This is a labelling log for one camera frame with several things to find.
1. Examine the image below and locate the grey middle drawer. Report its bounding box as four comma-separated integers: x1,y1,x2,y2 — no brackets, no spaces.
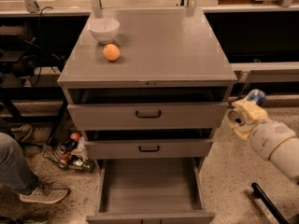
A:
84,129,213,159

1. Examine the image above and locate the wire basket of items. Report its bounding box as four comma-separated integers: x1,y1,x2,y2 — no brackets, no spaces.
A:
43,132,95,173

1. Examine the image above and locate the redbull can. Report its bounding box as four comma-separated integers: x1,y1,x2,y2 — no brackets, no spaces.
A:
245,89,266,106

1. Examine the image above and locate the black cable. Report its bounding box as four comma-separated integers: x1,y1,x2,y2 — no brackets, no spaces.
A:
29,6,54,88

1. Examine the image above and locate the white ceramic bowl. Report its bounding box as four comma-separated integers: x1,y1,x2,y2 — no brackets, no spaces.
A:
89,18,120,44

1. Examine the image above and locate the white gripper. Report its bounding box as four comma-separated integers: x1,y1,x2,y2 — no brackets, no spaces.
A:
227,100,270,140

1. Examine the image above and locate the grey top drawer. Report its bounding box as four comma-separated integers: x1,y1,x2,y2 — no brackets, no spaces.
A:
65,87,227,131

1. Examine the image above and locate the black bar bottom right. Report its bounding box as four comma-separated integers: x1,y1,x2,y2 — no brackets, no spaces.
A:
251,182,289,224

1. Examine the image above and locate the orange fruit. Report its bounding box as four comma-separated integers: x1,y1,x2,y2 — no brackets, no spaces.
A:
103,44,121,62

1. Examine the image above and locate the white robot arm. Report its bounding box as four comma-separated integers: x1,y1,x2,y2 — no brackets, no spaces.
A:
226,100,299,184

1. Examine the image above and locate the grey bottom drawer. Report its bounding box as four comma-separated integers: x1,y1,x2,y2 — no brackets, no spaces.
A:
86,158,215,224

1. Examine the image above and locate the person leg in jeans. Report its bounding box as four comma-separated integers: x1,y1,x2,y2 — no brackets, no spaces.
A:
0,133,38,195

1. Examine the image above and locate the dark machinery left shelf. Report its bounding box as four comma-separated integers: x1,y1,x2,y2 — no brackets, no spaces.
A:
0,23,39,77

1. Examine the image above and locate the grey drawer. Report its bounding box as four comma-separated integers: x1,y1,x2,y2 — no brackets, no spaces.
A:
86,158,215,224
65,87,227,131
84,129,213,159

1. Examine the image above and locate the grey drawer cabinet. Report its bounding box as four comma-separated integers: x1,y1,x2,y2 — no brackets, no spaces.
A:
56,7,239,224

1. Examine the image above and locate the beige sneaker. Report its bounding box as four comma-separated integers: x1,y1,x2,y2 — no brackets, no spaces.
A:
19,180,69,204
9,124,33,143

